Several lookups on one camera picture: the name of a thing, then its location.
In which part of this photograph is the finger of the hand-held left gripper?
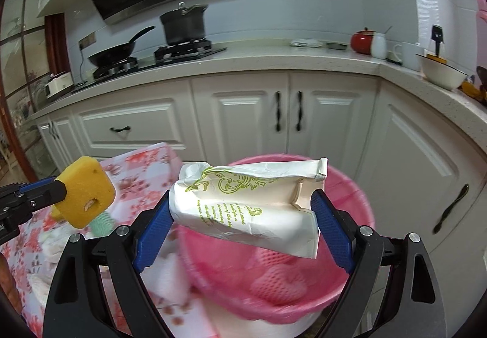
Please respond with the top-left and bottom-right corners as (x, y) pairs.
(17, 176), (58, 195)
(26, 180), (68, 211)

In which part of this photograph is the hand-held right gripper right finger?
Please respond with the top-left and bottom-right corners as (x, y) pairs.
(310, 189), (447, 338)

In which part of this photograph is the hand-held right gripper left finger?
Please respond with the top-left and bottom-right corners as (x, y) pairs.
(43, 189), (179, 338)

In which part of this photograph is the yellow sponge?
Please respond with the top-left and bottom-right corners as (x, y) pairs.
(51, 156), (116, 230)

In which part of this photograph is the pink trash bin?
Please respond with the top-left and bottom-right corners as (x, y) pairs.
(176, 154), (377, 338)

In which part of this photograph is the green wavy striped cloth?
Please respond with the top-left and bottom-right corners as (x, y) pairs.
(89, 209), (115, 238)

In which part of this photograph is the white paper bag green print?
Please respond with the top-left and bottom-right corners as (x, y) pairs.
(169, 157), (328, 259)

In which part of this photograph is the narrow white cabinet door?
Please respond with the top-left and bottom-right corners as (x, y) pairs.
(37, 119), (56, 173)
(53, 115), (83, 168)

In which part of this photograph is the pink floral tablecloth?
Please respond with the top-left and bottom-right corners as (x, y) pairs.
(0, 142), (217, 338)

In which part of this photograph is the pink foam fruit net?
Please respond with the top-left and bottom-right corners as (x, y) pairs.
(253, 247), (309, 304)

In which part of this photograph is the white rice cooker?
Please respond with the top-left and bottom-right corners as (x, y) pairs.
(43, 71), (75, 100)

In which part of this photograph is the white drawer front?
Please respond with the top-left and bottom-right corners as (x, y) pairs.
(78, 97), (188, 151)

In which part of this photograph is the white corner cabinet door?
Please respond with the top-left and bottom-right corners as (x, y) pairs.
(357, 86), (487, 323)

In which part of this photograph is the wooden framed glass door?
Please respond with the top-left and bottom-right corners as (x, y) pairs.
(0, 0), (71, 186)

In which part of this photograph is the black frying pan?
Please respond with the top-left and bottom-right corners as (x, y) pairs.
(87, 26), (156, 68)

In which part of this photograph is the black gas stove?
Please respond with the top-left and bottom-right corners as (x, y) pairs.
(91, 39), (228, 80)

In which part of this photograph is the white ceramic jar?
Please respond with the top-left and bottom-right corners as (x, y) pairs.
(371, 33), (388, 59)

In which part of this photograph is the white flat tray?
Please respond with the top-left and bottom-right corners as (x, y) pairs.
(291, 37), (322, 48)

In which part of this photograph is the red lidded pot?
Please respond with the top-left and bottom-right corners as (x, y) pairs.
(351, 28), (377, 56)

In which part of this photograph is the white mug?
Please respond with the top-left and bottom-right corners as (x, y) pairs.
(393, 42), (421, 72)

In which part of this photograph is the white bowl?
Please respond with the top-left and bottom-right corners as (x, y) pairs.
(415, 53), (468, 91)

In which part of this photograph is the yellow cloth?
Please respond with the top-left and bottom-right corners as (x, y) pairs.
(460, 80), (487, 102)

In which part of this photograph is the black stock pot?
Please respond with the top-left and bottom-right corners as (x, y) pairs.
(160, 2), (209, 45)

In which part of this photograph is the black kitchen tool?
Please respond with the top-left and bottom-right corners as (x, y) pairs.
(431, 25), (445, 59)

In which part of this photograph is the black corner door handle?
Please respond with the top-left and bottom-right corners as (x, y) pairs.
(433, 184), (469, 235)

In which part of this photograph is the black power cable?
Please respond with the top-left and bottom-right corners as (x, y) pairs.
(78, 47), (87, 86)

